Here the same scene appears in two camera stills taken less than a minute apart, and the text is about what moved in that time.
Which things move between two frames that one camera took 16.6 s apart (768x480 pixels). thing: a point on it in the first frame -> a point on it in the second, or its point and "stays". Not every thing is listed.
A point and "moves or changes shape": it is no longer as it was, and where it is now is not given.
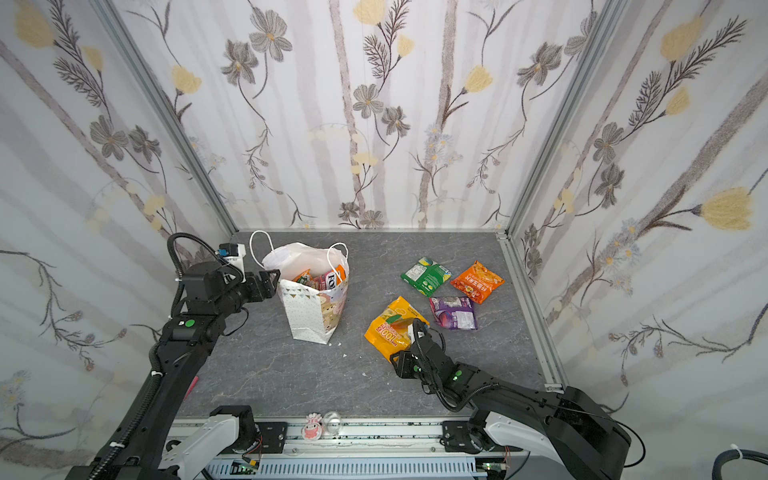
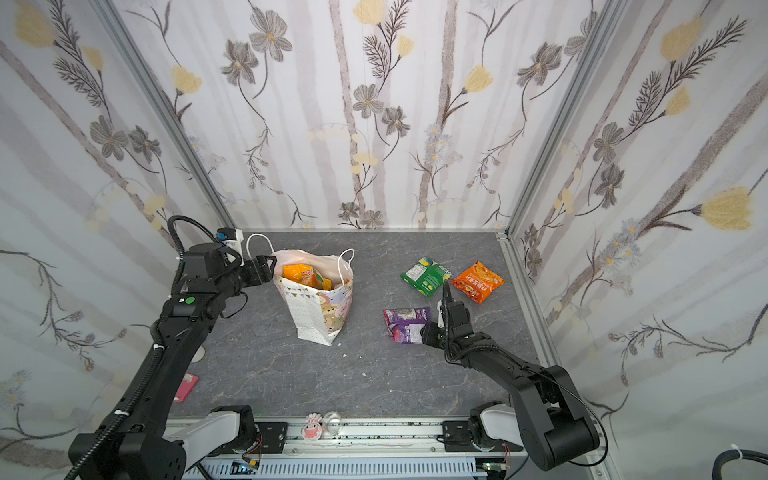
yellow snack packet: [390, 334] -> [306, 275]
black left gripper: [269, 288] -> [266, 272]
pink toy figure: [312, 430] stays
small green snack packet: [427, 276] stays
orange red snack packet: [477, 282] stays
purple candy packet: [454, 312] moves or changes shape
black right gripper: [411, 352] -> [454, 327]
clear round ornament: [333, 422] stays
